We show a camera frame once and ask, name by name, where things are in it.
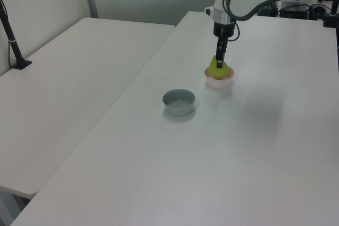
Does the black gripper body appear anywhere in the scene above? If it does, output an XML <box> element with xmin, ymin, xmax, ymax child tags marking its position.
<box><xmin>213</xmin><ymin>20</ymin><xmax>236</xmax><ymax>39</ymax></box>

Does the green pear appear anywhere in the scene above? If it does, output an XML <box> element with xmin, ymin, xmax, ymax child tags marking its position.
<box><xmin>207</xmin><ymin>55</ymin><xmax>230</xmax><ymax>78</ymax></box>

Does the pink plastic bowl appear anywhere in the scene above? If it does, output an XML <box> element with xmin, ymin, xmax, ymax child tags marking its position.
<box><xmin>204</xmin><ymin>66</ymin><xmax>235</xmax><ymax>88</ymax></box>

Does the grey plastic bowl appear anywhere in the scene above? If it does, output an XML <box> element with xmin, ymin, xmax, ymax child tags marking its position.
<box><xmin>162</xmin><ymin>88</ymin><xmax>196</xmax><ymax>117</ymax></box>

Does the black electronics box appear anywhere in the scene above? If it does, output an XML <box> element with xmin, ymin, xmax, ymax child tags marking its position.
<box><xmin>280</xmin><ymin>1</ymin><xmax>311</xmax><ymax>20</ymax></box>

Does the grey table leg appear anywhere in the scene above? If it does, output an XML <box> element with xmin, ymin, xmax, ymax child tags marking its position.
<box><xmin>0</xmin><ymin>191</ymin><xmax>30</xmax><ymax>226</ymax></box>

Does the black clamp mount pole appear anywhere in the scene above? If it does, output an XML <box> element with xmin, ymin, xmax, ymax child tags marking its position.
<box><xmin>322</xmin><ymin>0</ymin><xmax>339</xmax><ymax>29</ymax></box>

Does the black camera stand pole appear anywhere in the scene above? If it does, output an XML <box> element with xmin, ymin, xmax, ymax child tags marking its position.
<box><xmin>0</xmin><ymin>0</ymin><xmax>33</xmax><ymax>70</ymax></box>

